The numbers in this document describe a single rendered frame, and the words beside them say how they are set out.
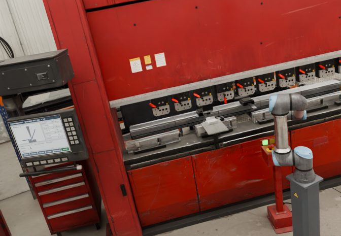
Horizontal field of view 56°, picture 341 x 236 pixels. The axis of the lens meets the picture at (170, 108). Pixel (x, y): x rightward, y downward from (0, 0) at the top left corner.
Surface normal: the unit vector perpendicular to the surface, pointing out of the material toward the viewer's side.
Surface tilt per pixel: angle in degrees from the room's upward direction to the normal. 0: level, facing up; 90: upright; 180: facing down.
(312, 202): 90
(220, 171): 90
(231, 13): 90
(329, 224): 0
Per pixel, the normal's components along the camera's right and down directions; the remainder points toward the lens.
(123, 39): 0.17, 0.31
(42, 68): -0.04, 0.36
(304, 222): -0.36, 0.38
